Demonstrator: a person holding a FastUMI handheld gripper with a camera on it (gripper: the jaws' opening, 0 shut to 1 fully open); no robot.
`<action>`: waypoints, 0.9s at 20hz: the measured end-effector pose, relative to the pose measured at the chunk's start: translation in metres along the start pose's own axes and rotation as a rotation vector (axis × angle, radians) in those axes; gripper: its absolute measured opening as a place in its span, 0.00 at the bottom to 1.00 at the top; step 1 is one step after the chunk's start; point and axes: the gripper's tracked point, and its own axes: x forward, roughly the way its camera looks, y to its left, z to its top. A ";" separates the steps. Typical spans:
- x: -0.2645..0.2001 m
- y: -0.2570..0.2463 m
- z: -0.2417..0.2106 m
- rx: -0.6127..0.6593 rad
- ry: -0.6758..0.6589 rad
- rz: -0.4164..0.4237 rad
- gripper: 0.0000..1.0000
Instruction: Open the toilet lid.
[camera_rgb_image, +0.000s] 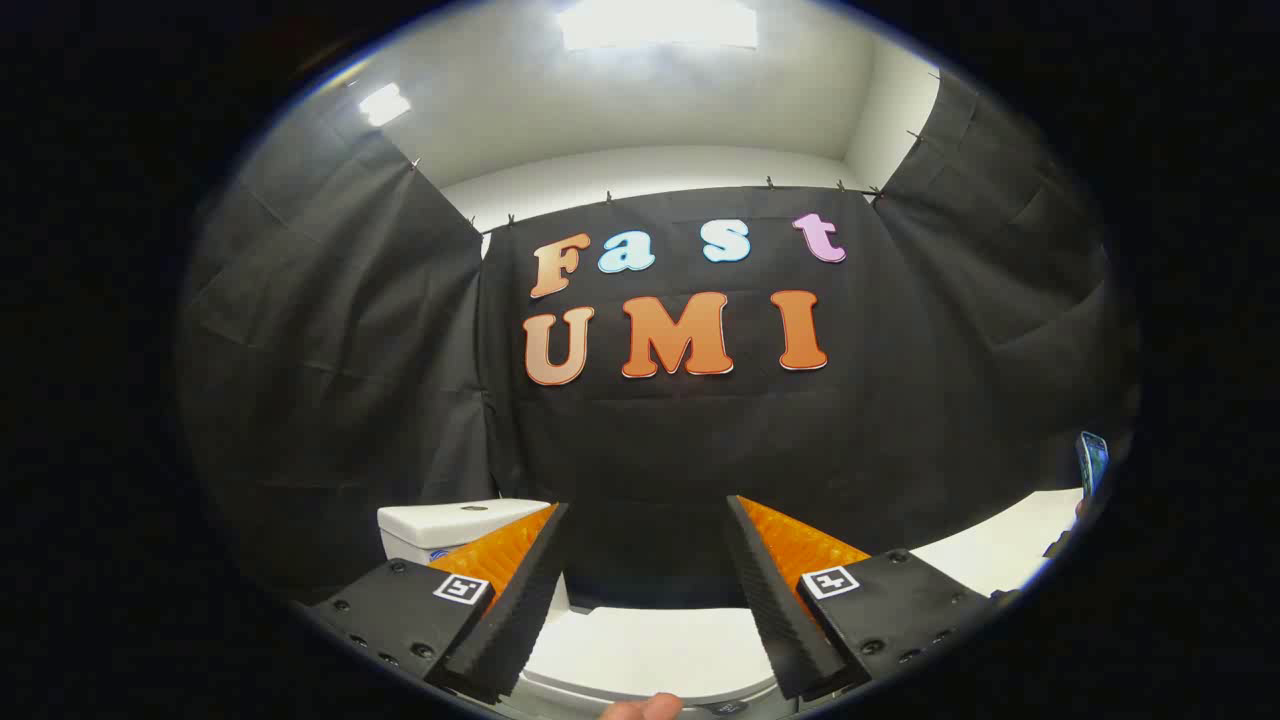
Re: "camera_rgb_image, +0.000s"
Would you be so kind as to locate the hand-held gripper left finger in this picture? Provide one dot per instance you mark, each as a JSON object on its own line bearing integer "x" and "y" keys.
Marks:
{"x": 520, "y": 620}

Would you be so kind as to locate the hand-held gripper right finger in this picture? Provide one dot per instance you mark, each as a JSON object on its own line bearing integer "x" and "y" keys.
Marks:
{"x": 785, "y": 620}

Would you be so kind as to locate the black backdrop cloth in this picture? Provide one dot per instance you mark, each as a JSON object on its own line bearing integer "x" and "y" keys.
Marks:
{"x": 650, "y": 450}

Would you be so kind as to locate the white panelled door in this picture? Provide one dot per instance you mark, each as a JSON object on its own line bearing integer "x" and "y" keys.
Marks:
{"x": 1000, "y": 545}

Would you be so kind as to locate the blue smartphone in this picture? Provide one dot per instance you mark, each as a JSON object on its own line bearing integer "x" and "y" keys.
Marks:
{"x": 1094, "y": 462}

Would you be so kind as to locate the small ceiling light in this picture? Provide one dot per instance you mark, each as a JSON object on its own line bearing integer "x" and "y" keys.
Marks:
{"x": 384, "y": 104}

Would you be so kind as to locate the large rectangular ceiling light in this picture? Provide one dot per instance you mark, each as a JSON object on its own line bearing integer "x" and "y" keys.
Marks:
{"x": 660, "y": 22}

